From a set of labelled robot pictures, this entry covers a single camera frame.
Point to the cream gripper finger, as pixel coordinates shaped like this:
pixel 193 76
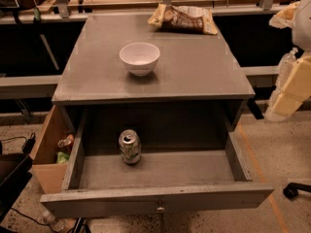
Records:
pixel 296 89
pixel 284 18

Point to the green silver 7up can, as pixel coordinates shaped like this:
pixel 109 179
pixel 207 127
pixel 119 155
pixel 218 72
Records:
pixel 130 147

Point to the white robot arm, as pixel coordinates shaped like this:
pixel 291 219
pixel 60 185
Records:
pixel 301 31

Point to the grey cabinet counter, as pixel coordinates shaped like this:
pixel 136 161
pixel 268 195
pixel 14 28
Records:
pixel 190 66

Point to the metal drawer knob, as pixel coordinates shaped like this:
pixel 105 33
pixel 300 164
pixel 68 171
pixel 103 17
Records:
pixel 160 208

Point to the grey open top drawer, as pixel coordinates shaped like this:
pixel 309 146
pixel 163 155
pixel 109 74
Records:
pixel 190 161

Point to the brown chip bag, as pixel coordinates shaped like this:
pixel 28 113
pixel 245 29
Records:
pixel 186 18

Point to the white bowl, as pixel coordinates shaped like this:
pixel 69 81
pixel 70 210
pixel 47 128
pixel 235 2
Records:
pixel 140 59

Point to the red snack packet in box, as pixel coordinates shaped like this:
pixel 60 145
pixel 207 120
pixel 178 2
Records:
pixel 67 143

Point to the green packet in box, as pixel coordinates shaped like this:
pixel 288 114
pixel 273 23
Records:
pixel 62 157

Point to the cardboard box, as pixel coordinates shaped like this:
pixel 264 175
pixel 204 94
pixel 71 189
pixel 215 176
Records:
pixel 48 171

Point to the black power adapter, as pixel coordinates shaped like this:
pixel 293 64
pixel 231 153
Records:
pixel 29 144

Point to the plastic bottle on floor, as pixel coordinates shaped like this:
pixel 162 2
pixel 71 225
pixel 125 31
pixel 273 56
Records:
pixel 57 225

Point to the black equipment at left edge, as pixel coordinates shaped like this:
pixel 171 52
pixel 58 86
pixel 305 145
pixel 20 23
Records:
pixel 14 176

